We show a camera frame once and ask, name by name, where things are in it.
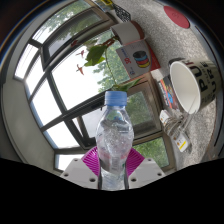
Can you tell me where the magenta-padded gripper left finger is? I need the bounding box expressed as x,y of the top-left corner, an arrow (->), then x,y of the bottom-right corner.
59,146 -> 102,190

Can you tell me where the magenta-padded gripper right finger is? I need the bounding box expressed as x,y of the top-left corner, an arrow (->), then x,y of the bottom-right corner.
123,147 -> 167,190

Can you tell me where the clear blue-capped water bottle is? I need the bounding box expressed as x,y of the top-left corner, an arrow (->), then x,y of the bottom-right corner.
95,90 -> 135,192

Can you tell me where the dark colourful book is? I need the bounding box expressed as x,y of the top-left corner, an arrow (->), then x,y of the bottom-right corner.
157,75 -> 183,111

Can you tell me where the white mug with black lettering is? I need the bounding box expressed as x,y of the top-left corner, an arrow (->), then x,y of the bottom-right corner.
168,58 -> 222,115

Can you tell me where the potted plant in white pot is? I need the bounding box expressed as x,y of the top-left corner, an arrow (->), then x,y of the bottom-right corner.
74,20 -> 146,93

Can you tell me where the flat round red coaster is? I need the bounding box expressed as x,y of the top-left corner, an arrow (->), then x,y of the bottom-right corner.
163,5 -> 191,30

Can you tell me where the black grid plate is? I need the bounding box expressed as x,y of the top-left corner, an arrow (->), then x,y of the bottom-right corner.
112,3 -> 132,23

